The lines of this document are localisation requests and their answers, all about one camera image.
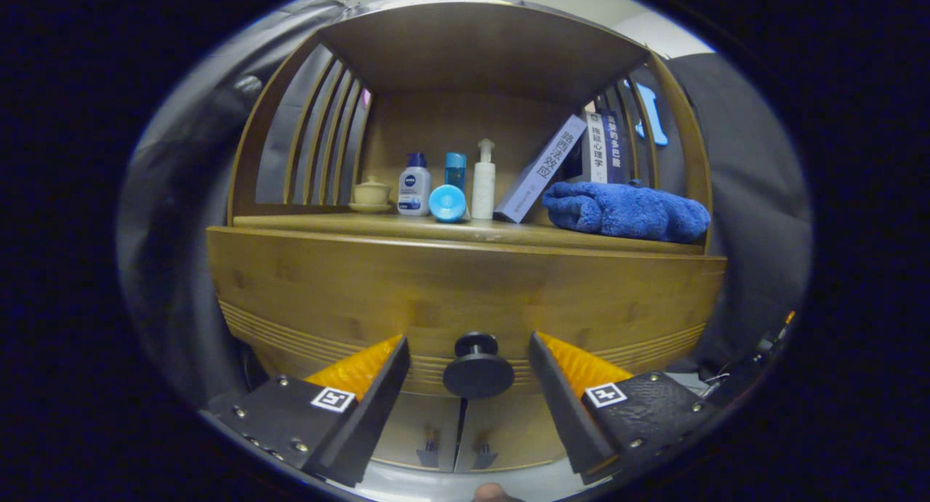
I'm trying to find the wooden drawer with black knob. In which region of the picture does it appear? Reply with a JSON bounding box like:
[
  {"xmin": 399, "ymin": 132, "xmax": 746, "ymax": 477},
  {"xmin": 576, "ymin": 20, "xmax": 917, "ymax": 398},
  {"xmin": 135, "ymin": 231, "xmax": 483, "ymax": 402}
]
[{"xmin": 206, "ymin": 226, "xmax": 729, "ymax": 401}]

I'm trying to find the blue towel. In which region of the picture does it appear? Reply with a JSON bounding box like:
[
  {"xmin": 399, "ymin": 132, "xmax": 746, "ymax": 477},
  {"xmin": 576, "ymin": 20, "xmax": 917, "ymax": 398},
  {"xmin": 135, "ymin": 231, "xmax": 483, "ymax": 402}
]
[{"xmin": 542, "ymin": 181, "xmax": 711, "ymax": 244}]

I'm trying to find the wooden cabinet door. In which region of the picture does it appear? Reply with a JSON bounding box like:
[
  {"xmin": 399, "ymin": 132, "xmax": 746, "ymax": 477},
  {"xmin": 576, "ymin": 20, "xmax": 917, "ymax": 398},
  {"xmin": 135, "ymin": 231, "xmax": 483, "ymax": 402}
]
[
  {"xmin": 456, "ymin": 397, "xmax": 567, "ymax": 474},
  {"xmin": 371, "ymin": 393, "xmax": 466, "ymax": 474}
]

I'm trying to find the grey leaning book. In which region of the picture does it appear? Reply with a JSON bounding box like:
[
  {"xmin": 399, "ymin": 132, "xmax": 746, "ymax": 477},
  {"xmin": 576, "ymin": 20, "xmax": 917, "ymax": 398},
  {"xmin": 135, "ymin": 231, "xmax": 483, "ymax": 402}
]
[{"xmin": 493, "ymin": 114, "xmax": 588, "ymax": 224}]

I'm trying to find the wooden cabinet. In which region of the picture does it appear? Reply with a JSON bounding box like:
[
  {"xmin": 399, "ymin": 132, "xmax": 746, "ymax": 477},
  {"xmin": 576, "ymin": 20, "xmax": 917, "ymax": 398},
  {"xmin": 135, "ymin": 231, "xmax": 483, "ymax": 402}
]
[{"xmin": 206, "ymin": 1, "xmax": 729, "ymax": 474}]

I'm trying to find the clear blue bottle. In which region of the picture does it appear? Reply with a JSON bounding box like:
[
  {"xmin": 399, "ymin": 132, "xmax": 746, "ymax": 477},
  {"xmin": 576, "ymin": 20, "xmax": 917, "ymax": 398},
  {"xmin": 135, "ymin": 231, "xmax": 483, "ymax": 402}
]
[{"xmin": 444, "ymin": 152, "xmax": 468, "ymax": 194}]

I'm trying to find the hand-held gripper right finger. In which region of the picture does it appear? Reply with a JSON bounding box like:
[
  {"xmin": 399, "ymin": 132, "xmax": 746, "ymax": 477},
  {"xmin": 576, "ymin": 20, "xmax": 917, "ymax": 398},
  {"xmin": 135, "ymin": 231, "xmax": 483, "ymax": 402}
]
[{"xmin": 528, "ymin": 331, "xmax": 720, "ymax": 486}]

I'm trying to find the wooden countertop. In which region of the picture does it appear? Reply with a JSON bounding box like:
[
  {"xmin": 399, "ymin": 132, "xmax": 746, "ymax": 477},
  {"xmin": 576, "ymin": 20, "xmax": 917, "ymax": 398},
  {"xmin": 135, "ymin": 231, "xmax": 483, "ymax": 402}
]
[{"xmin": 232, "ymin": 211, "xmax": 709, "ymax": 256}]

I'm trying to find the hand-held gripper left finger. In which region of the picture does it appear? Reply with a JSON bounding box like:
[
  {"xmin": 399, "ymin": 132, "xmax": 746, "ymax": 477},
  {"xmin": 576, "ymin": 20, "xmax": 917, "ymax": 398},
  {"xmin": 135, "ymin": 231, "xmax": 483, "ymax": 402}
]
[{"xmin": 209, "ymin": 335, "xmax": 411, "ymax": 488}]

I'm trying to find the white pump bottle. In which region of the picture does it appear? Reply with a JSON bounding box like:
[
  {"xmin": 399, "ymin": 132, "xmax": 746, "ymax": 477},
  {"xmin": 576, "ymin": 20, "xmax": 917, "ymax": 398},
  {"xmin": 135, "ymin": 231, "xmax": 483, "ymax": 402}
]
[{"xmin": 471, "ymin": 139, "xmax": 497, "ymax": 220}]

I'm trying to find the blue cosmetic tube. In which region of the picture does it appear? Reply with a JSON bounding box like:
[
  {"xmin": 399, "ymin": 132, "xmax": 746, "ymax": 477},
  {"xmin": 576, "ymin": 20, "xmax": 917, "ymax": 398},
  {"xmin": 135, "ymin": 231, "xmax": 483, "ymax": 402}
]
[{"xmin": 428, "ymin": 184, "xmax": 468, "ymax": 224}]

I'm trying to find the dark blue book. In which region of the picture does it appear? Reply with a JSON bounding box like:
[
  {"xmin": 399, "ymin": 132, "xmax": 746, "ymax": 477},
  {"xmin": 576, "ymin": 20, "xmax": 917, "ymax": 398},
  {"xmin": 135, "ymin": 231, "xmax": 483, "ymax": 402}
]
[{"xmin": 603, "ymin": 110, "xmax": 629, "ymax": 185}]

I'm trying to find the white bottle with blue cap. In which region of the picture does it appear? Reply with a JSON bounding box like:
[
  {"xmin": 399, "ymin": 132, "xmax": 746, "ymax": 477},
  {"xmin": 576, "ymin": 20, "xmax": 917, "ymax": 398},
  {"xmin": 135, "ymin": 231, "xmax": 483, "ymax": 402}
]
[{"xmin": 397, "ymin": 152, "xmax": 432, "ymax": 217}]

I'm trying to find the white book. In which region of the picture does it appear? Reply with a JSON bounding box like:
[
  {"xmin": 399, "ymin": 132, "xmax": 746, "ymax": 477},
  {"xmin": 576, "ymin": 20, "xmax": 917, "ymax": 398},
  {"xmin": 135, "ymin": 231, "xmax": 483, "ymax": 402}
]
[{"xmin": 578, "ymin": 111, "xmax": 607, "ymax": 185}]

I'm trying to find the black backdrop cloth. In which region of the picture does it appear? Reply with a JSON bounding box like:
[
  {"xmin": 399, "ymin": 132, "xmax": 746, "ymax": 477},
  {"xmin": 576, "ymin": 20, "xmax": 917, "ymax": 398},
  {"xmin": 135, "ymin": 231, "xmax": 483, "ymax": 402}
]
[{"xmin": 116, "ymin": 0, "xmax": 813, "ymax": 408}]

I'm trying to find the dark equipment with orange tip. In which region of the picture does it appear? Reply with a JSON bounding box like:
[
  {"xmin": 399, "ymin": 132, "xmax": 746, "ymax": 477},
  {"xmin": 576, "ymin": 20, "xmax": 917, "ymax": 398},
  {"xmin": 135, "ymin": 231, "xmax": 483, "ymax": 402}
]
[{"xmin": 690, "ymin": 311, "xmax": 796, "ymax": 401}]

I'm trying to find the beige lidded teacup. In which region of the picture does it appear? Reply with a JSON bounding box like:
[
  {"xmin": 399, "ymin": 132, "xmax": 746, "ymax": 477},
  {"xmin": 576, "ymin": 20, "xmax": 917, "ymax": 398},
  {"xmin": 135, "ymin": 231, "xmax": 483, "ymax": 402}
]
[{"xmin": 349, "ymin": 175, "xmax": 394, "ymax": 214}]

